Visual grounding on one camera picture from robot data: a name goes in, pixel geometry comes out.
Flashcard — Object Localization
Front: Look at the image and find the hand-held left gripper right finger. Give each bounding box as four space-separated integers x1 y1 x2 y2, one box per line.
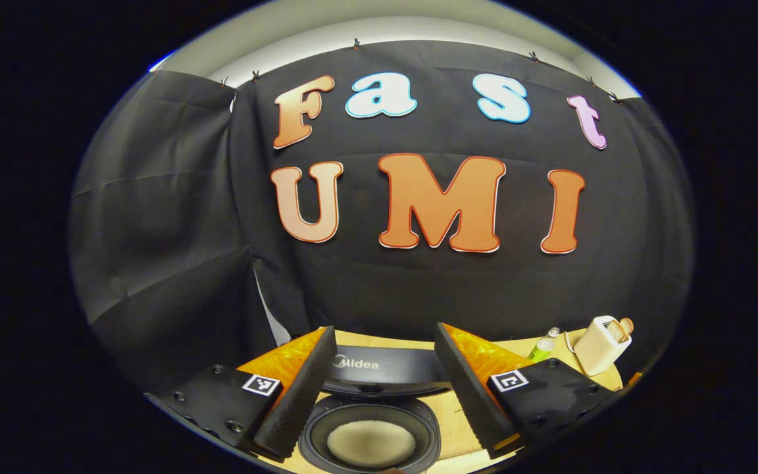
435 321 620 460

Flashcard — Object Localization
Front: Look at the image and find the green drink bottle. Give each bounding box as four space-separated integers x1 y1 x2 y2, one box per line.
528 327 561 361

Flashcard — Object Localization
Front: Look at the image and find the dark grey rice cooker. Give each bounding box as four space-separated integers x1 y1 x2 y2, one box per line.
298 346 452 474

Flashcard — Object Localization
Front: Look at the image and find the white toaster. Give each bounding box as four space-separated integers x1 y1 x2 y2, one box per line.
573 316 633 377

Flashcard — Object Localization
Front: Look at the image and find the white rice heap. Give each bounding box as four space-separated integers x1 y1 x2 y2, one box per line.
326 420 417 468

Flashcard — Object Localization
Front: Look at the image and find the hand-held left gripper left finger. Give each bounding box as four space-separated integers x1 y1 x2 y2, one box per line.
145 326 339 461

